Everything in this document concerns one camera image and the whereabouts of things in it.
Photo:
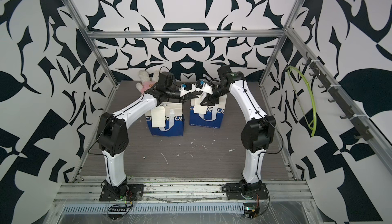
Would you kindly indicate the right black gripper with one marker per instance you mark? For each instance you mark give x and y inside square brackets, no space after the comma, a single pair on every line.
[211,99]

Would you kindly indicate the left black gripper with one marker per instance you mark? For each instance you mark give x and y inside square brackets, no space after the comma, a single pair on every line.
[183,100]

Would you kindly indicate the blue white paper bag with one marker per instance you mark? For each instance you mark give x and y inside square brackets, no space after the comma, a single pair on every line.
[212,119]
[174,119]

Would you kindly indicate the white paper receipt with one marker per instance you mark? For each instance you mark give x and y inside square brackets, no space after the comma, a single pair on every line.
[158,117]
[198,109]

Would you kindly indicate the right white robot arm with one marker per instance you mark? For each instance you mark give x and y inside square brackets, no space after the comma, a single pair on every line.
[259,130]

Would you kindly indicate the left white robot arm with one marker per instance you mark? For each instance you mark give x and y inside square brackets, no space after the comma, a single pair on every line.
[112,136]

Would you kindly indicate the white pink plush bunny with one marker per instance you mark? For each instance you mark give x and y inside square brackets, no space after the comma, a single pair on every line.
[146,82]

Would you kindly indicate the green clothes hanger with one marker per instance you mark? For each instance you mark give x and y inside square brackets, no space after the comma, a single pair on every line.
[306,100]

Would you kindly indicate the green lit circuit board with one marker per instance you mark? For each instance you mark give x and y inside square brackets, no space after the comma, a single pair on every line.
[251,211]

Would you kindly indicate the black connector strip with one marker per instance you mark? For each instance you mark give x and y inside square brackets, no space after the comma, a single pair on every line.
[114,212]

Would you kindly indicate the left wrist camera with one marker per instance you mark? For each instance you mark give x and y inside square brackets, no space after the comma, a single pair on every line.
[186,88]

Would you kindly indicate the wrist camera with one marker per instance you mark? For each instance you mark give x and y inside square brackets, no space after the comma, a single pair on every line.
[186,88]
[203,86]

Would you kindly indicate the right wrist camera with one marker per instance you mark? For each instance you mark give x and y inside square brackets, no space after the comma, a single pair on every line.
[203,86]

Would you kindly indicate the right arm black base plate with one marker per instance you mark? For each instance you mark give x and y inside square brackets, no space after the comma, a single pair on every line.
[243,190]

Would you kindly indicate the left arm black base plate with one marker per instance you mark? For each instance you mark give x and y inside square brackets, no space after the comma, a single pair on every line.
[130,192]

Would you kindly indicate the slotted grey cable duct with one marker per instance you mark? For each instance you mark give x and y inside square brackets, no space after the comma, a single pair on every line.
[156,208]

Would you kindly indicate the black wall hook rack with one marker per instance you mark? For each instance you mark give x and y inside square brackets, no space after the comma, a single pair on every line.
[340,97]

